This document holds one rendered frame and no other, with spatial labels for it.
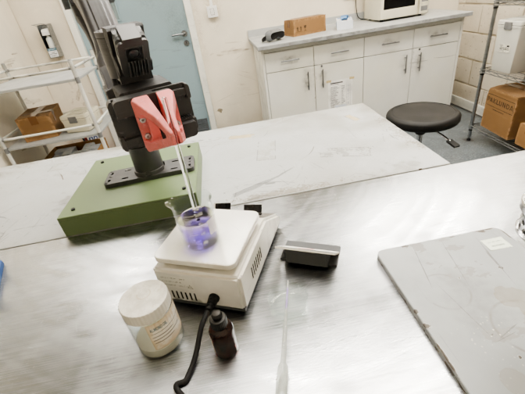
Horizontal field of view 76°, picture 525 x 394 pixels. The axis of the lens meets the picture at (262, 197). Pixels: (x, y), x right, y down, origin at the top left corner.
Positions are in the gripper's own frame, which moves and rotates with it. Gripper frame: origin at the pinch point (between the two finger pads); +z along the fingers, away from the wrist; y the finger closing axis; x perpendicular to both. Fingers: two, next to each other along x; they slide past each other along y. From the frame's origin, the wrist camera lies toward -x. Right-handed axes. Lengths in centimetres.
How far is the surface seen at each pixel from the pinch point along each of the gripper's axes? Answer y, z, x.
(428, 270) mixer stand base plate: 25.7, 16.2, 23.3
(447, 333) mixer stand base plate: 19.1, 23.8, 23.0
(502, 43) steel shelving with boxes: 247, -97, 44
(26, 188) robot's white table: -29, -65, 27
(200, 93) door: 92, -278, 75
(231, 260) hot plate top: 1.5, 5.2, 15.8
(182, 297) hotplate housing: -5.3, 0.4, 22.8
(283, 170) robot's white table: 27.9, -24.8, 25.7
